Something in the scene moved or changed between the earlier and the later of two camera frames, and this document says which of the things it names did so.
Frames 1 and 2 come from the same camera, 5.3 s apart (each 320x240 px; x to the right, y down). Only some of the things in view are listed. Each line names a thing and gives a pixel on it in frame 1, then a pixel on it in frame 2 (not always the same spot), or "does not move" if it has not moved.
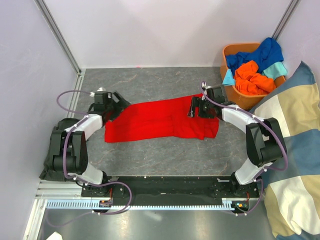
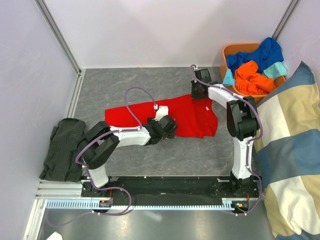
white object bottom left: [55, 236] does not move
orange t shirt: [248, 82] does not move
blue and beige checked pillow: [292, 195] does not move
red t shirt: [160, 119] does not move
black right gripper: [195, 102] to [193, 95]
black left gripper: [122, 102] to [170, 135]
